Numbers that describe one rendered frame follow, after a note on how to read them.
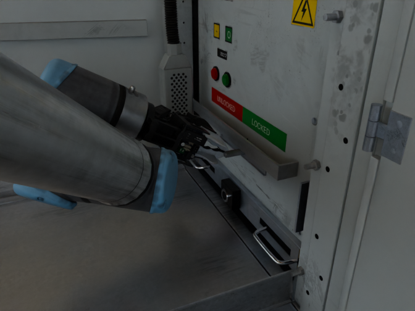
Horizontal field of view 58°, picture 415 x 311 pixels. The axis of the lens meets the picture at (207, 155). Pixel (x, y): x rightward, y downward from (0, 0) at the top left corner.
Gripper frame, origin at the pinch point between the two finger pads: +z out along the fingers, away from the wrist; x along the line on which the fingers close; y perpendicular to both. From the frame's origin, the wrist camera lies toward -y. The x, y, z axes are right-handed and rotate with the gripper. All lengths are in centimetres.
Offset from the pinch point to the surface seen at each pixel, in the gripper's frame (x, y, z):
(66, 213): -31.1, -15.9, -19.1
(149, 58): 8.3, -38.1, -9.2
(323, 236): 0.5, 31.4, 0.7
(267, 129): 8.6, 8.4, 1.2
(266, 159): 4.5, 15.0, -1.1
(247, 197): -6.5, 4.8, 8.6
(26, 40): -2, -44, -38
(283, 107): 13.7, 12.9, -1.7
